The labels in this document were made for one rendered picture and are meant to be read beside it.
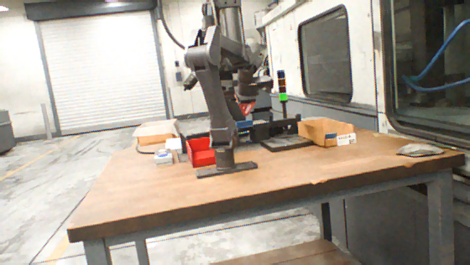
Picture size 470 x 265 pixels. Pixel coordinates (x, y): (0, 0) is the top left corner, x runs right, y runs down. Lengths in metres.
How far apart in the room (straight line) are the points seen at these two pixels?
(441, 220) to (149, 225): 0.87
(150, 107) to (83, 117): 1.91
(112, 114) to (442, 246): 10.14
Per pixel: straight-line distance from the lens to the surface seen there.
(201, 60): 1.06
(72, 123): 11.18
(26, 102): 11.57
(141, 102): 10.76
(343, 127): 1.45
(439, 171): 1.24
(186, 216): 0.93
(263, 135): 1.55
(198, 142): 1.50
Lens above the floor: 1.22
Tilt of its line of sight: 10 degrees down
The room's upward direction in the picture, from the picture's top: 7 degrees counter-clockwise
